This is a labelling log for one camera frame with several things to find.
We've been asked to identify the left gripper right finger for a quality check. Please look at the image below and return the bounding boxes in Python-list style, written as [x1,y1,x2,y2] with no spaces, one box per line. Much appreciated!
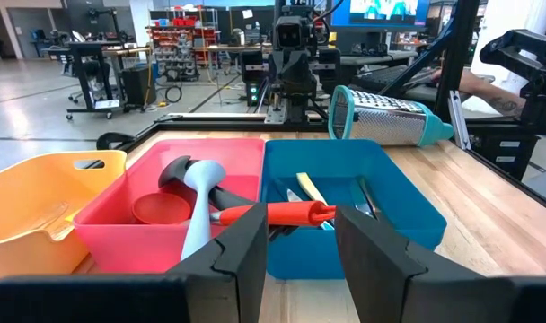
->
[334,205,546,323]

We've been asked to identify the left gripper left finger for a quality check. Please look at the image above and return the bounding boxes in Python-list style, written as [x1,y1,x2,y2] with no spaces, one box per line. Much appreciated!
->
[0,201,269,323]

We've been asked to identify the grey spoon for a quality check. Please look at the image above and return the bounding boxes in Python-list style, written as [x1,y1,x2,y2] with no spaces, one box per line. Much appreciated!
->
[179,159,227,263]

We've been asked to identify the cream handled knife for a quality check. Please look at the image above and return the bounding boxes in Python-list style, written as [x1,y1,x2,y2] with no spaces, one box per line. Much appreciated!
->
[295,171,336,231]

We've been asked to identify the black serving spoon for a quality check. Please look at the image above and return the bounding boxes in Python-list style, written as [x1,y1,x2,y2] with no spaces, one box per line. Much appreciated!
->
[157,154,256,212]

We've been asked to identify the black ladle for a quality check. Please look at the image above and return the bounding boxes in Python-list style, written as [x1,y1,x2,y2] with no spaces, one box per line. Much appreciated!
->
[209,186,300,241]

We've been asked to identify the red spoon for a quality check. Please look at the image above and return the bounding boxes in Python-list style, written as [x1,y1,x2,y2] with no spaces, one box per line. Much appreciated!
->
[131,191,338,229]

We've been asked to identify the person's forearm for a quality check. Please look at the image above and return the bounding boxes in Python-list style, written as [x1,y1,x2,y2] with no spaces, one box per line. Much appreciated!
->
[429,66,528,118]

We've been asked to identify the pink plastic bin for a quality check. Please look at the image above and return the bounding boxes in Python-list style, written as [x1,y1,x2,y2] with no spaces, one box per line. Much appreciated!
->
[73,137,268,275]

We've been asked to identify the black operator desk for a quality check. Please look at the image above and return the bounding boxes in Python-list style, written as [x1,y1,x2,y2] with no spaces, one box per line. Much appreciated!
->
[339,49,420,68]

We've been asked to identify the black keyboard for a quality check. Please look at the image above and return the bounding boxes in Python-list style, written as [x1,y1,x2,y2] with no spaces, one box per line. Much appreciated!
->
[351,64,438,96]

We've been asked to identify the teal plastic bin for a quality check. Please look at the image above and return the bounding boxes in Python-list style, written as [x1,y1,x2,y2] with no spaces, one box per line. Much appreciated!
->
[259,138,449,282]

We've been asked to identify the teal framed metal grater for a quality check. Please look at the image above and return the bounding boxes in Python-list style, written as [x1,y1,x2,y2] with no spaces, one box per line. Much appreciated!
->
[327,84,455,148]

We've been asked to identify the computer monitor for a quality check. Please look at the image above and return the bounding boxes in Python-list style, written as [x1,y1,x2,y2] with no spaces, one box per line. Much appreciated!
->
[330,0,432,33]

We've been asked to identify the shelf with red bins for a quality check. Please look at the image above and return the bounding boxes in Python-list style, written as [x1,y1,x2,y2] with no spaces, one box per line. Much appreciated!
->
[145,6,221,83]

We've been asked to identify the black waste bin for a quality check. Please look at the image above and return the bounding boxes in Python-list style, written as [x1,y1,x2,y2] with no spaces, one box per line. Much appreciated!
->
[119,64,158,108]

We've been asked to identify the orange plastic bin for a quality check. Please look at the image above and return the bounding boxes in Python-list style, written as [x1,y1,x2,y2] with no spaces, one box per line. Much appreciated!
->
[0,149,128,284]

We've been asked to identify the black box white labels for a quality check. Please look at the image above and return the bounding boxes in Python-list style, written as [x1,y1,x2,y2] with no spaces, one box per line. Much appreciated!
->
[466,127,543,181]

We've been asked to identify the black rolling desk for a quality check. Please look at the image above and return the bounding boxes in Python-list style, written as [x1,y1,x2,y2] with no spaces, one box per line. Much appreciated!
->
[41,39,154,121]

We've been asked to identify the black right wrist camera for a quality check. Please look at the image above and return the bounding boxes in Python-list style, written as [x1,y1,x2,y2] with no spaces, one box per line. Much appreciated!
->
[274,15,309,51]

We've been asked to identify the silver aluminium bracket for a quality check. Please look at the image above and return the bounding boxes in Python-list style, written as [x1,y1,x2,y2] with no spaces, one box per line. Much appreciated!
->
[447,89,472,152]

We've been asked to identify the black articulated mount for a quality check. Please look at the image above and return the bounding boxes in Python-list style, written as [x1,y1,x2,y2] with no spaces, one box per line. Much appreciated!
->
[478,28,546,134]

